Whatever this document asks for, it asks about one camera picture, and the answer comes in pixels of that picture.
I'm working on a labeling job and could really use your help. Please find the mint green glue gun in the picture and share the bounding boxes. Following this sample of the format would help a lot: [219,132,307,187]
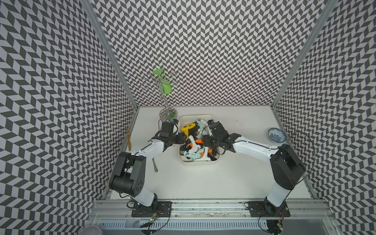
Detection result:
[197,118,209,136]

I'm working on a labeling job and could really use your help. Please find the yellow glue gun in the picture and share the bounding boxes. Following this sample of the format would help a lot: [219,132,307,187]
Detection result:
[180,122,196,140]

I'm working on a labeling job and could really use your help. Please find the white orange glue gun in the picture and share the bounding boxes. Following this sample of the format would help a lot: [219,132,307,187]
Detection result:
[186,147,212,162]

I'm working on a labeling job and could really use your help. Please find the white plastic storage box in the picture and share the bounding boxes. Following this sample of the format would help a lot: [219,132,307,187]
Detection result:
[179,115,220,166]

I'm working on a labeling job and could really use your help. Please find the small white glue gun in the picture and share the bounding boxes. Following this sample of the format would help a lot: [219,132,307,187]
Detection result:
[188,136,201,153]

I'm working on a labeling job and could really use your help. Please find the mint glue gun front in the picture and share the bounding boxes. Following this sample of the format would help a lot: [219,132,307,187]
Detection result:
[183,151,204,161]

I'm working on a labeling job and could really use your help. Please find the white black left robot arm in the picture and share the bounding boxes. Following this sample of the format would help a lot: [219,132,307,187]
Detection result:
[109,119,186,207]

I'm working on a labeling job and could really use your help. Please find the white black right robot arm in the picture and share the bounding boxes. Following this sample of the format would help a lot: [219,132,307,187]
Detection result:
[203,119,306,216]

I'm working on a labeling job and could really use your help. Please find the metal file tool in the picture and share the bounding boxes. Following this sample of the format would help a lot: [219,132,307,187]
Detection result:
[152,158,158,173]

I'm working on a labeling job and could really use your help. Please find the silver stand green leaves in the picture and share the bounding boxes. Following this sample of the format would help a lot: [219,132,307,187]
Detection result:
[142,68,178,122]

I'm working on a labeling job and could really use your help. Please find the blue white ceramic bowl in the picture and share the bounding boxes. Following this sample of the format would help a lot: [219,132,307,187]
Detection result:
[267,127,287,144]

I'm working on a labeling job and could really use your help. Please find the wooden stick at wall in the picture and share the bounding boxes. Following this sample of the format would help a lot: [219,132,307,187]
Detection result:
[126,127,132,151]

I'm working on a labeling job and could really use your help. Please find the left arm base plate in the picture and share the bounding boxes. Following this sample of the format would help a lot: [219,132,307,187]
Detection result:
[131,201,172,218]

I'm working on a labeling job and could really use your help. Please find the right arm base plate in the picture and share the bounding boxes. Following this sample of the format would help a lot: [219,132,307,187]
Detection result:
[246,201,291,217]

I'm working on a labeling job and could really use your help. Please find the aluminium front rail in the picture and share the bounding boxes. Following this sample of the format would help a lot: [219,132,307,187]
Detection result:
[88,199,334,221]

